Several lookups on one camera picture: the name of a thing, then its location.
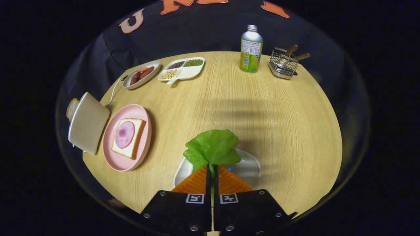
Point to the brown meat piece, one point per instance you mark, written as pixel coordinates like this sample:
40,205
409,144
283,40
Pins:
147,72
135,78

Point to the pile of green beans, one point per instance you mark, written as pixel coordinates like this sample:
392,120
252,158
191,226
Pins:
193,63

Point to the white divided dish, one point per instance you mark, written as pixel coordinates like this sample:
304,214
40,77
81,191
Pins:
188,72

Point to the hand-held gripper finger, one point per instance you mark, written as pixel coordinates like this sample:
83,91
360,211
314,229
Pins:
208,186
216,186

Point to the cream white toaster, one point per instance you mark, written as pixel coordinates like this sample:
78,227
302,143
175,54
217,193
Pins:
88,123

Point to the toasted bread slice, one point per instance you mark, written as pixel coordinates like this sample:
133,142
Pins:
72,108

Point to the pile of yellow beans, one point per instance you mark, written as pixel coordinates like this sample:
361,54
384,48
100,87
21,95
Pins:
169,74

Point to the green lettuce leaf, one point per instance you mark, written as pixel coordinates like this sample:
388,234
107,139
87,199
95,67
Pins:
211,146

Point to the round white plate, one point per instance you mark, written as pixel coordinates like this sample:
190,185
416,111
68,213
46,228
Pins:
152,70

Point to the pink ham slice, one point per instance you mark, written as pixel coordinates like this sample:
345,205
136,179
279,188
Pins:
124,134

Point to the black backdrop cloth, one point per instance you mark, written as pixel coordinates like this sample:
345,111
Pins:
213,32

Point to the white bread slice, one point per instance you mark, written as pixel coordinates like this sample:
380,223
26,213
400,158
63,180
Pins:
136,137

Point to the silver bottle with green label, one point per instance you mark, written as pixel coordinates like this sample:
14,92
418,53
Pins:
251,49

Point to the pile of dark beans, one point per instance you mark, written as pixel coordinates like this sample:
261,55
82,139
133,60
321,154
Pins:
176,65

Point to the white oval plate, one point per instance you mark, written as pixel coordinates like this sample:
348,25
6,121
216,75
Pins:
247,167

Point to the pink round plate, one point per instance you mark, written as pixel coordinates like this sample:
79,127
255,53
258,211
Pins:
113,154

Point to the pink sausage slice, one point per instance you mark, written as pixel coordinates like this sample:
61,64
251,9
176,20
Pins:
141,69

